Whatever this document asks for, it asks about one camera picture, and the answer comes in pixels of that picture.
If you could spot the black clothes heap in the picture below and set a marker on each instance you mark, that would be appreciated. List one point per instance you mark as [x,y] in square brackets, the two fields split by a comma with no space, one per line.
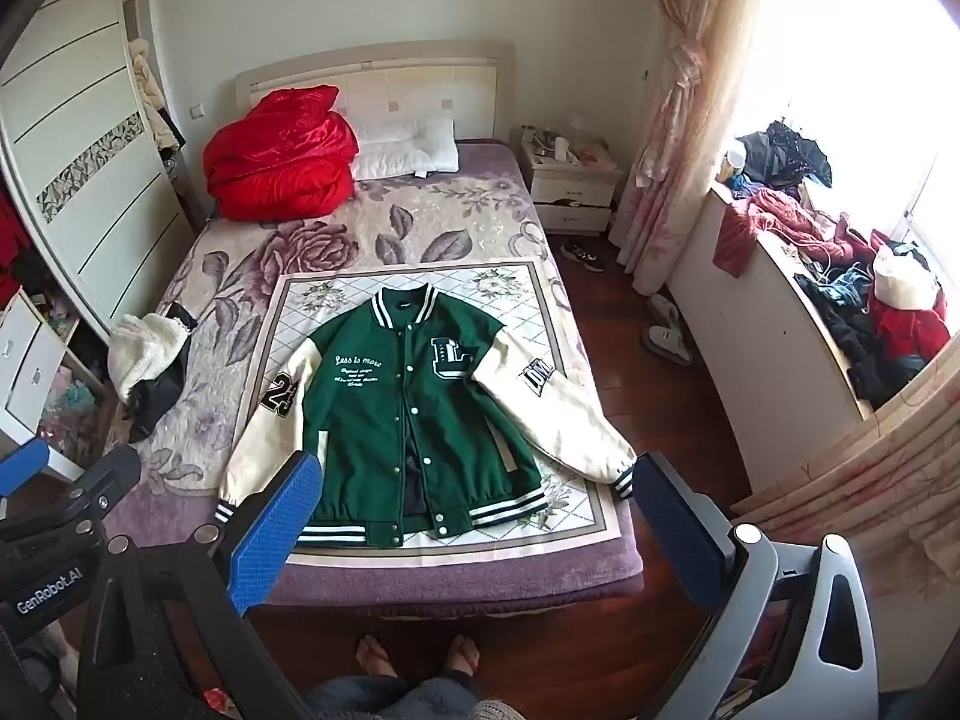
[862,345]

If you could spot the white nightstand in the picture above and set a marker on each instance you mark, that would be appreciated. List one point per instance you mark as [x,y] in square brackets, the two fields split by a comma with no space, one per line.
[574,195]

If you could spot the person's right foot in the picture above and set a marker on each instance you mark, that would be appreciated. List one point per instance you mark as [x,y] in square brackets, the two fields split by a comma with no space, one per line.
[461,656]

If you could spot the red quilt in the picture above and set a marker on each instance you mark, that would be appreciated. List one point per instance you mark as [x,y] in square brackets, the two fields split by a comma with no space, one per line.
[277,157]

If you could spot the purple floral blanket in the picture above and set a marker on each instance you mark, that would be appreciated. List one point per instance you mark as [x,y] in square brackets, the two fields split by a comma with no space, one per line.
[420,217]

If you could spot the black garment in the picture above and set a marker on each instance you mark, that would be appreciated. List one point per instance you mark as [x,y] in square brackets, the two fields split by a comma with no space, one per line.
[154,409]

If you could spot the white window bench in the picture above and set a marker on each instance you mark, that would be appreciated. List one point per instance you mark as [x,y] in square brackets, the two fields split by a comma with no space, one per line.
[750,330]

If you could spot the red knit sweater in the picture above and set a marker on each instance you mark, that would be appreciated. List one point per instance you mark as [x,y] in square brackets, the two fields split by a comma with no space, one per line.
[757,221]

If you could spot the bed with beige headboard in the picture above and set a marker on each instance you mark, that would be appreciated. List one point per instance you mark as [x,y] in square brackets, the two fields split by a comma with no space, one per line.
[390,82]

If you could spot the white pillow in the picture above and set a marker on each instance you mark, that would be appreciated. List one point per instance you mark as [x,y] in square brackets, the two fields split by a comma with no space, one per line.
[397,146]

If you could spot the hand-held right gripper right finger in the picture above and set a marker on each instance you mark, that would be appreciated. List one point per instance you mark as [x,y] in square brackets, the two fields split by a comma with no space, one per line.
[675,532]

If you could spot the white bottle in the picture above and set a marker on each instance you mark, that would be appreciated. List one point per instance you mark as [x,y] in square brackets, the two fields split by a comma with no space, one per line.
[734,166]

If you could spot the white slipper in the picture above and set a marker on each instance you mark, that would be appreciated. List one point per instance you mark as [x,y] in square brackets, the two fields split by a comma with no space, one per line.
[666,309]
[667,345]

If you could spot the white fluffy garment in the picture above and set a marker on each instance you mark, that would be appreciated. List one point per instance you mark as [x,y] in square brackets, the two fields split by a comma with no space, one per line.
[146,352]

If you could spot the dark clothes pile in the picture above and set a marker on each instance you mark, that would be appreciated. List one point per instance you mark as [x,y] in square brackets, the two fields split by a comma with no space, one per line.
[784,154]

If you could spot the person's left foot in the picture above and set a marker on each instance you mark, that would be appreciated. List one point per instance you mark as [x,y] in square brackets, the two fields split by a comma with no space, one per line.
[375,660]

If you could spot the green varsity jacket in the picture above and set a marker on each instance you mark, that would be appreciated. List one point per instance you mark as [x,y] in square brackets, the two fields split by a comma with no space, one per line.
[375,420]

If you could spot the black shoes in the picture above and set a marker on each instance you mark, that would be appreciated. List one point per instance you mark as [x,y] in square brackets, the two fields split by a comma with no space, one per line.
[582,256]

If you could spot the red hanging clothes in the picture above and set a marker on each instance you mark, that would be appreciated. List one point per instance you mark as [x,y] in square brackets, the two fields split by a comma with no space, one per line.
[11,240]

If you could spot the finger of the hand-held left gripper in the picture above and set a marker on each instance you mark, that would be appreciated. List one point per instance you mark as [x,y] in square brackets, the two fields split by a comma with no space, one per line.
[21,469]
[105,487]

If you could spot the pink floral curtain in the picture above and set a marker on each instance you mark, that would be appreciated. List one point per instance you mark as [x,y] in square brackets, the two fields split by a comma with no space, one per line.
[675,90]

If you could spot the white hat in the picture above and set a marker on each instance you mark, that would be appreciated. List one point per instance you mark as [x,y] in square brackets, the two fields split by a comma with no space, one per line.
[904,277]

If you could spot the person's jeans legs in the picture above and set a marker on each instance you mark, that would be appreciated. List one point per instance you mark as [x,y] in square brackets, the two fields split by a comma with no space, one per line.
[390,701]

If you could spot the white wardrobe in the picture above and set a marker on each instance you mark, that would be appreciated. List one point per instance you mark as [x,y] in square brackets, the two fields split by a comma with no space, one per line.
[75,127]

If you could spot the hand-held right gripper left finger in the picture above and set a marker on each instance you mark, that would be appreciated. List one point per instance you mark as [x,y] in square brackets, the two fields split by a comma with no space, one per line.
[274,532]

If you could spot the red garment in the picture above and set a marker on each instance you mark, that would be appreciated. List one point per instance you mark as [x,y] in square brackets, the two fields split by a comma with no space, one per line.
[915,326]

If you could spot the cream hanging garment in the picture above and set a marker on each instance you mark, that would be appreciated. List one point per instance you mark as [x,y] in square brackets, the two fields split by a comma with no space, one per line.
[150,90]

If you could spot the beige striped curtain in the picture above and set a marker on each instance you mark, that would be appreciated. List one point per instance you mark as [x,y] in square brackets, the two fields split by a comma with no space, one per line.
[900,465]

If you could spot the white drawer cabinet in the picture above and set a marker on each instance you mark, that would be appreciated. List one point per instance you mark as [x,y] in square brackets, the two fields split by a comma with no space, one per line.
[30,375]

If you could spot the person's foot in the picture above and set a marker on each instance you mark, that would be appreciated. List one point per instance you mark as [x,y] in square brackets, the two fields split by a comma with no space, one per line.
[375,660]
[461,656]

